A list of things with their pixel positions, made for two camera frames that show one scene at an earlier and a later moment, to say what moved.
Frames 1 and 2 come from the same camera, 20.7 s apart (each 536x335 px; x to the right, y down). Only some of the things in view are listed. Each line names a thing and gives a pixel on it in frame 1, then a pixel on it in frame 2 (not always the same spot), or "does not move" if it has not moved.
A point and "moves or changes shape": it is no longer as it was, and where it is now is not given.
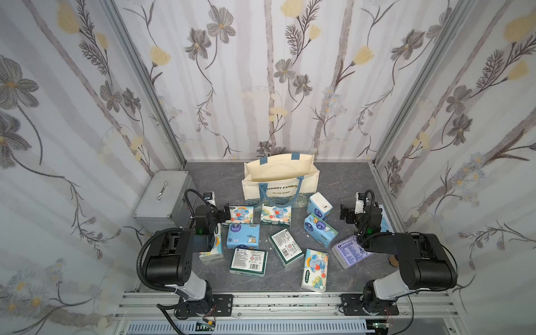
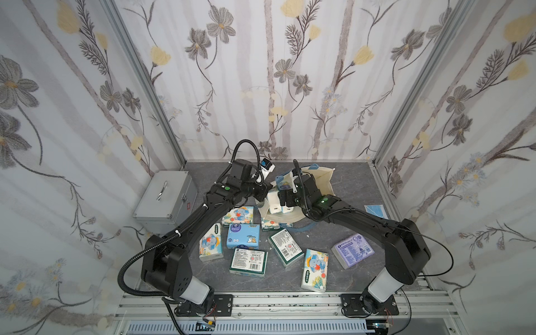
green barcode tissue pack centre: x=285 y=248 does not move
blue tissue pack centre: x=243 y=236 does not move
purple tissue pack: x=350 y=252 does not move
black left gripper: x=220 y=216 → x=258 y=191
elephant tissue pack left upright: x=217 y=252 does not move
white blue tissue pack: x=319 y=206 moves or changes shape
